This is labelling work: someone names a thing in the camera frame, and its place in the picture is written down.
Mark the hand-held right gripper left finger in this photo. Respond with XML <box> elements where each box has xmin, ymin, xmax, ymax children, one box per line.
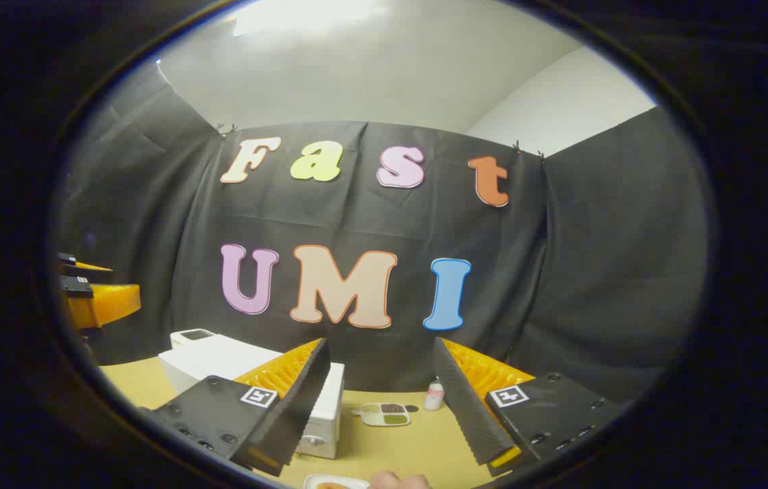
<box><xmin>139</xmin><ymin>338</ymin><xmax>332</xmax><ymax>477</ymax></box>

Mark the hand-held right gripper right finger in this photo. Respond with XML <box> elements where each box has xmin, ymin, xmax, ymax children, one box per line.
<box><xmin>433</xmin><ymin>336</ymin><xmax>621</xmax><ymax>477</ymax></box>

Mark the white microwave oven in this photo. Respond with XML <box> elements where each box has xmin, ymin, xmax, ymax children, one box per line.
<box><xmin>158</xmin><ymin>333</ymin><xmax>346</xmax><ymax>460</ymax></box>

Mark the white square plate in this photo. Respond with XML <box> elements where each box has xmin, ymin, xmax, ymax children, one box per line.
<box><xmin>302</xmin><ymin>474</ymin><xmax>371</xmax><ymax>489</ymax></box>

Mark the white divided condiment dish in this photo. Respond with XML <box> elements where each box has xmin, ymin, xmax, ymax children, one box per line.
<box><xmin>360</xmin><ymin>402</ymin><xmax>412</xmax><ymax>427</ymax></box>

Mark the black backdrop cloth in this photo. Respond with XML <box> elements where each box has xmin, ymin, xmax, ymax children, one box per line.
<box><xmin>58</xmin><ymin>61</ymin><xmax>710</xmax><ymax>395</ymax></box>

